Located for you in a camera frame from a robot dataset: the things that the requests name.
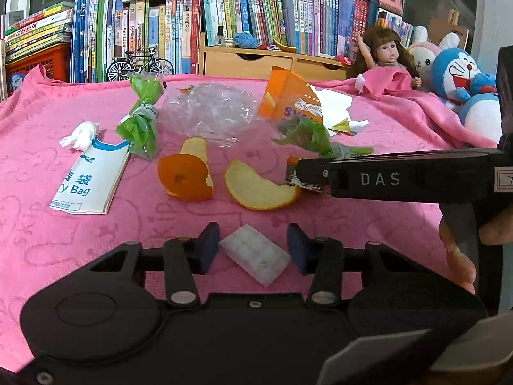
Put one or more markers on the row of blue and pink books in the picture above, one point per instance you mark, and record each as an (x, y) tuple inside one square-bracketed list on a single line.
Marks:
[(320, 20)]

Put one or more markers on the torn orange carton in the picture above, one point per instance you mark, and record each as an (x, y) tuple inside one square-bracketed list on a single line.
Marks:
[(280, 96)]

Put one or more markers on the red plastic crate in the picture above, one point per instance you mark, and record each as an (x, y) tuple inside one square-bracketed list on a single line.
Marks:
[(36, 64)]

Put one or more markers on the brown cardboard box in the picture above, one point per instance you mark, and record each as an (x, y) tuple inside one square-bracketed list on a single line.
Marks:
[(449, 28)]

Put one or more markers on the pink blanket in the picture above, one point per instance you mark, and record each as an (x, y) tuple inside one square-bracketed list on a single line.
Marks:
[(60, 248)]

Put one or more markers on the white paper bag blue print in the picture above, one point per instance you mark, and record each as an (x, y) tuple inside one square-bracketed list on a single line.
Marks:
[(92, 180)]

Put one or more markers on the pink bunny plush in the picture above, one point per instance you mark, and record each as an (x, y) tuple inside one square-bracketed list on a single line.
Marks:
[(421, 60)]

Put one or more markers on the row of small thin books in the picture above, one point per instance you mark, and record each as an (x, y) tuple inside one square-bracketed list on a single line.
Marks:
[(394, 28)]

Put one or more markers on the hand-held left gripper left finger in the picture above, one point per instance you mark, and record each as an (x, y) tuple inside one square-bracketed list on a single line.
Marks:
[(210, 246)]

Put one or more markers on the row of tall colourful books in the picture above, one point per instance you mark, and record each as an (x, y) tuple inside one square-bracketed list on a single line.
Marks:
[(236, 4)]

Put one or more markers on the stack of flat books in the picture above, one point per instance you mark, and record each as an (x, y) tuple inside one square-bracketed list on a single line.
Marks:
[(36, 32)]

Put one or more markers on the blue cat plush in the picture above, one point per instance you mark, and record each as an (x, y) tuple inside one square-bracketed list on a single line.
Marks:
[(453, 68)]

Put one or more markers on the clear plastic bag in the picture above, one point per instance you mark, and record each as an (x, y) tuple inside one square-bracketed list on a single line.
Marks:
[(208, 108)]

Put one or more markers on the brown-haired doll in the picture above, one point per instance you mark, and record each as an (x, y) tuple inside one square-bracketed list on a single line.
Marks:
[(386, 52)]

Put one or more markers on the white translucent plastic block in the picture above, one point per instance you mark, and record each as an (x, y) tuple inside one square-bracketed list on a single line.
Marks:
[(256, 254)]

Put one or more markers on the small yellow toy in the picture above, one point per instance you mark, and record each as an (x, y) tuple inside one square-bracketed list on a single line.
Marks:
[(282, 47)]

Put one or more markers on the black model bicycle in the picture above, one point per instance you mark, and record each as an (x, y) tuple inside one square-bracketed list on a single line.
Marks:
[(138, 62)]

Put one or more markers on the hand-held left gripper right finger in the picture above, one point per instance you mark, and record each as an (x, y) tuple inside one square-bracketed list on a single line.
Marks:
[(298, 248)]

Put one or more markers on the row of blue-spined books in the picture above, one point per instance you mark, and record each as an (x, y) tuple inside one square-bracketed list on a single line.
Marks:
[(160, 36)]

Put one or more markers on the white crumpled tissue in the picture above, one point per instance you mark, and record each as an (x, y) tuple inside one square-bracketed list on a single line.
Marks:
[(82, 134)]

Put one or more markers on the person's right hand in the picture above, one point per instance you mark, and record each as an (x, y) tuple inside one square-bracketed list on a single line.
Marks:
[(461, 264)]

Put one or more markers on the small dark foil wrapper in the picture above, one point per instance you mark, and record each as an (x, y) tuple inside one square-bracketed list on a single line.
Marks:
[(308, 187)]

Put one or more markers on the green plastic wrapper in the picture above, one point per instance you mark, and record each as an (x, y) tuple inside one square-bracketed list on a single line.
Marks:
[(308, 136), (140, 128)]

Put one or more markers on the crescent orange peel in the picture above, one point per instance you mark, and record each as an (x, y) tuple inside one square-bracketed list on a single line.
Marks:
[(256, 193)]

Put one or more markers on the curled orange peel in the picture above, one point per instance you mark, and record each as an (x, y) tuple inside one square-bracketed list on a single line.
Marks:
[(184, 180)]

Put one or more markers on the small red toy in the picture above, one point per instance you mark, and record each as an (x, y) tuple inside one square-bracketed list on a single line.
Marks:
[(344, 60)]

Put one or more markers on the blue yarn ball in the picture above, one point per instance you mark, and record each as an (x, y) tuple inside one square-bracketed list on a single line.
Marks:
[(245, 40)]

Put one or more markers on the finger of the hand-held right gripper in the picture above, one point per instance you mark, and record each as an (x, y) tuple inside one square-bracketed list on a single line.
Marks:
[(376, 178)]

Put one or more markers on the wooden drawer box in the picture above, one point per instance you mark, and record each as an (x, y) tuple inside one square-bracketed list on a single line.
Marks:
[(240, 64)]

